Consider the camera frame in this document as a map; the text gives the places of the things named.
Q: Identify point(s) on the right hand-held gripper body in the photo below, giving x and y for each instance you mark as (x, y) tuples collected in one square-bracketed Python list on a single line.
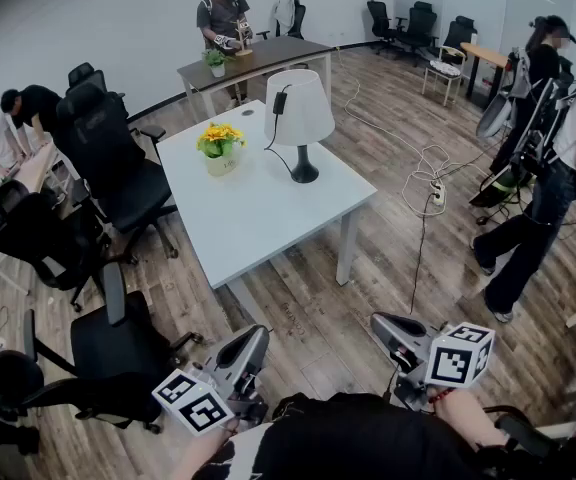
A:
[(450, 363)]

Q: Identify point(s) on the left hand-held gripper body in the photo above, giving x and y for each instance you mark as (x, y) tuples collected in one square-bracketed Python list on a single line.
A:
[(193, 403)]

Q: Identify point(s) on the white shade table lamp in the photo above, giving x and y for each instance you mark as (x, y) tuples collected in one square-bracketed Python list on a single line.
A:
[(298, 108)]

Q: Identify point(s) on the person's right forearm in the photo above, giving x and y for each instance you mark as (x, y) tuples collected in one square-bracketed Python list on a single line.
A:
[(473, 420)]

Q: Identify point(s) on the person's left forearm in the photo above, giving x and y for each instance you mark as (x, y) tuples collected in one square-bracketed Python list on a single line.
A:
[(200, 453)]

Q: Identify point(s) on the person's black shirt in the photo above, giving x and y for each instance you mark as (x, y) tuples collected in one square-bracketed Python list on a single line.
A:
[(358, 443)]

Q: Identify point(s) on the white power strip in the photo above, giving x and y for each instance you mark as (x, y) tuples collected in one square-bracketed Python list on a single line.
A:
[(437, 192)]

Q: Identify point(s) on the white square table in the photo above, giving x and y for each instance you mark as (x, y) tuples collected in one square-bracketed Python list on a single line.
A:
[(268, 208)]

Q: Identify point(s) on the yellow flowers in white pot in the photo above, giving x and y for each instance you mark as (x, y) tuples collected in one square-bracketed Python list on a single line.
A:
[(220, 155)]

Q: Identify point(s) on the grey backpack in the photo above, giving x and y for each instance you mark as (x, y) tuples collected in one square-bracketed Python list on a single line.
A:
[(495, 115)]

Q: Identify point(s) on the white chair with cushion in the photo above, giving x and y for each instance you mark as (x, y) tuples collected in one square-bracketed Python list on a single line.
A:
[(443, 68)]

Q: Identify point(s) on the light wooden desk black legs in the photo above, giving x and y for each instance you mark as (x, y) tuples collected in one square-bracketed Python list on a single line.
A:
[(488, 55)]

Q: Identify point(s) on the green plant in white pot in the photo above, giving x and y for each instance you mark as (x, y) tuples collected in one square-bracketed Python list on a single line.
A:
[(215, 60)]

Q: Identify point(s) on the dark wooden desk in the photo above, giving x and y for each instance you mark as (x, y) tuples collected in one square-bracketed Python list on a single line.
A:
[(268, 55)]

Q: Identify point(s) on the small wooden stand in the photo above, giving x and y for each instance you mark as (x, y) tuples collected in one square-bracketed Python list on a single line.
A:
[(243, 38)]

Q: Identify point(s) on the black chair with white garment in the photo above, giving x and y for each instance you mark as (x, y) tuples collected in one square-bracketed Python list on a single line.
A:
[(288, 15)]

